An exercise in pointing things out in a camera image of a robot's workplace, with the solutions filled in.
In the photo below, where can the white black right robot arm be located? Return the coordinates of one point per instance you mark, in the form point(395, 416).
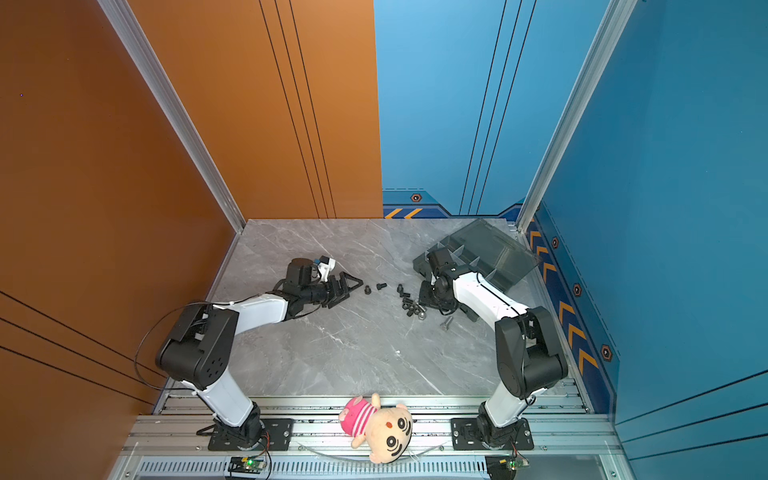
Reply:
point(530, 358)

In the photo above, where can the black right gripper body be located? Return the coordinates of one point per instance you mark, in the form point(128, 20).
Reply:
point(431, 296)

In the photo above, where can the silver bolt on table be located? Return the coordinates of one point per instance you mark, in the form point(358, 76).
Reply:
point(446, 323)

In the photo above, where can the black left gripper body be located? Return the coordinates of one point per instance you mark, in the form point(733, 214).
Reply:
point(316, 294)

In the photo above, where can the aluminium rail frame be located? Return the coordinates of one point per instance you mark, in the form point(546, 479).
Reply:
point(570, 442)

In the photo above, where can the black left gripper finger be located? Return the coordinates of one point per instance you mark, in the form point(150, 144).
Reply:
point(343, 289)
point(345, 279)

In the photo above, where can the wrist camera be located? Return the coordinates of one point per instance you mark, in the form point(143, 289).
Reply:
point(303, 271)
point(441, 262)

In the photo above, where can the aluminium corner post left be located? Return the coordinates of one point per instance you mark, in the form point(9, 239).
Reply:
point(129, 31)

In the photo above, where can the green circuit board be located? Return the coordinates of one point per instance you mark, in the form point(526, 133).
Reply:
point(505, 467)
point(247, 467)

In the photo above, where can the left green circuit board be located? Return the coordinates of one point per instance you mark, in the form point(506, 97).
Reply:
point(247, 467)

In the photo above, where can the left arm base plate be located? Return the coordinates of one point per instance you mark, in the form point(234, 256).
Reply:
point(274, 434)

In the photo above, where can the aluminium corner post right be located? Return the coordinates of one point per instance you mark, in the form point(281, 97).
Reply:
point(610, 30)

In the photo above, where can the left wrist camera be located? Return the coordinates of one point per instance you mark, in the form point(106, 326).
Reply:
point(303, 271)

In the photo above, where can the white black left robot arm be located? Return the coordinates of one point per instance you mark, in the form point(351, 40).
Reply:
point(197, 351)

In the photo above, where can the pink plush doll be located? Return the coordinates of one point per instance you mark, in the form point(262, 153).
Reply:
point(386, 430)

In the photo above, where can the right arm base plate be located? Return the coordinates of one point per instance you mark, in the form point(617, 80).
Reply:
point(479, 433)

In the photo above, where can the aluminium corner post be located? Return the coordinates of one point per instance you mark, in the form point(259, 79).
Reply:
point(129, 31)
point(610, 30)

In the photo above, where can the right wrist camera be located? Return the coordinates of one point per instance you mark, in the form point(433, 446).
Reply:
point(441, 262)

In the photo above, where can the right green circuit board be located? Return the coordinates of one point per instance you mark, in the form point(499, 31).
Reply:
point(505, 467)

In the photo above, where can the grey plastic organizer box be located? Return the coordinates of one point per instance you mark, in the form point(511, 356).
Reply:
point(492, 251)

